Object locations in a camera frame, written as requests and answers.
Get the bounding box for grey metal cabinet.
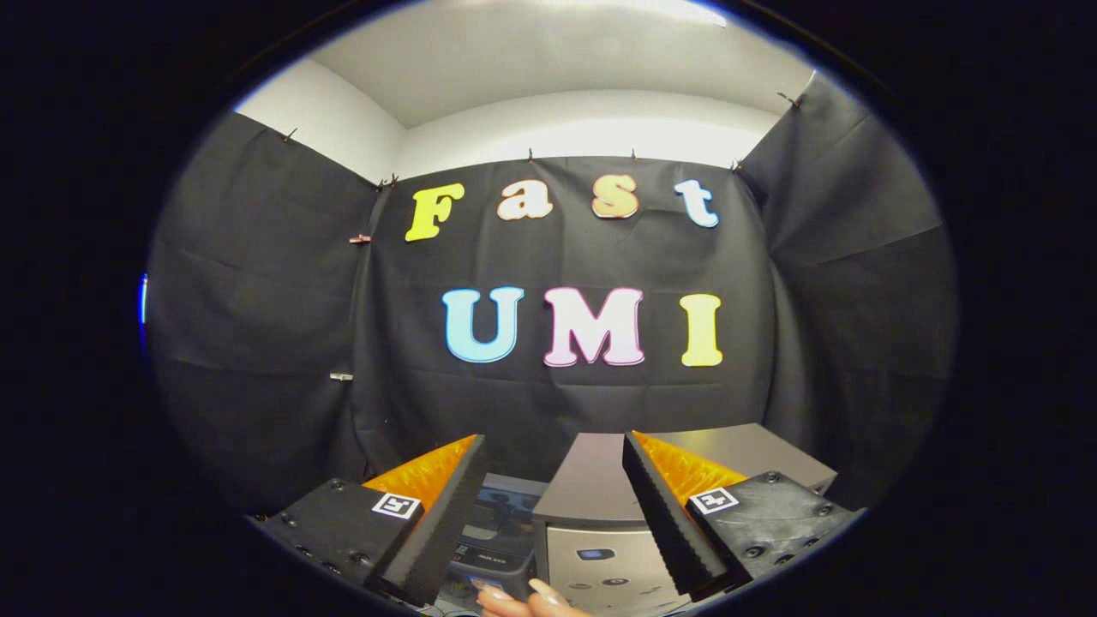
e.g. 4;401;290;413
531;422;839;616

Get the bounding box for grey washing machine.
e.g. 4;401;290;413
441;474;549;614

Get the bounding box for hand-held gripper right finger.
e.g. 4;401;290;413
621;430;860;601

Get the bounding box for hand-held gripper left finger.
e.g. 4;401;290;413
249;434;491;608

